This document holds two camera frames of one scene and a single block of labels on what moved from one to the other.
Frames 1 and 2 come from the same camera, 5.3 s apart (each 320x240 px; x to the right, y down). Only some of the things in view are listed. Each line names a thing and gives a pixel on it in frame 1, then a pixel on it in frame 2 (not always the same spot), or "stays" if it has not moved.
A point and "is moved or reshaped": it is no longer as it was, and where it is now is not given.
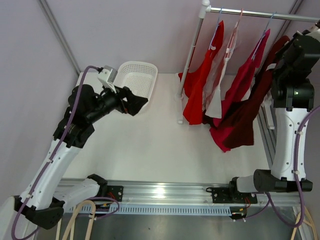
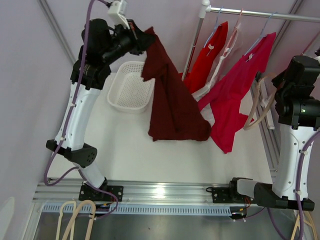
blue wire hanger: (263, 35) is moved or reshaped
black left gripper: (134, 103) -> (140, 40)
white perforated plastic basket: (140, 77) stays
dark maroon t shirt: (238, 116) -> (177, 111)
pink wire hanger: (233, 36) stays
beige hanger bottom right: (311, 223) stays
